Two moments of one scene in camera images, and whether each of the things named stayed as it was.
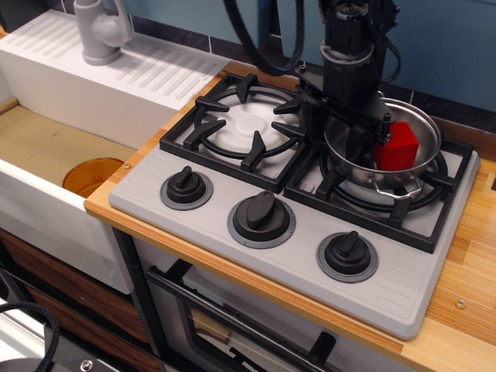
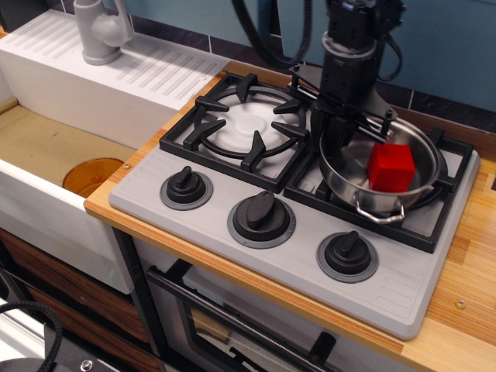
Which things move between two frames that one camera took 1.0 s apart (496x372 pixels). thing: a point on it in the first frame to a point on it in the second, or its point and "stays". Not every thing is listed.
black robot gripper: [351, 94] stays
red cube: [399, 151] stays
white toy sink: [56, 110] stays
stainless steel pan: [393, 183] to [348, 173]
